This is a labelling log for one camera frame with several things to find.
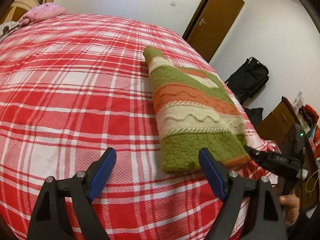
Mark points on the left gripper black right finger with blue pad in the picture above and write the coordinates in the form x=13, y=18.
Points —
x=263, y=219

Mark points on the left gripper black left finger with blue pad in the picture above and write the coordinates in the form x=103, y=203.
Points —
x=50, y=220

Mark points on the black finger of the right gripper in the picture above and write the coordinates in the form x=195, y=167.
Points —
x=262, y=158

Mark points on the green knitted sweater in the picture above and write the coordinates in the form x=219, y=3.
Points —
x=193, y=111

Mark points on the person's right hand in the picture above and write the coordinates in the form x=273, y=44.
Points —
x=292, y=203

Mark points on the brown wooden dresser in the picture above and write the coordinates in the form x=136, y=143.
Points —
x=274, y=127

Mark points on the red items on dresser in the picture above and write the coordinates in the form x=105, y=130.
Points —
x=311, y=117

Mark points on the black bag on floor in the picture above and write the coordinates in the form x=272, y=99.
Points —
x=246, y=81

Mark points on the red white plaid bedspread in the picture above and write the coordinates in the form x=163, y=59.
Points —
x=71, y=87

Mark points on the brown wooden door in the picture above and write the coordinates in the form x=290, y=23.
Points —
x=210, y=24

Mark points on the grey patterned pillow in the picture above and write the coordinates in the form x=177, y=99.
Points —
x=8, y=28

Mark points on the pink pillow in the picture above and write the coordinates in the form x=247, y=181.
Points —
x=42, y=12

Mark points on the cream wooden headboard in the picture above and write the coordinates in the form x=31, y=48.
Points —
x=18, y=9

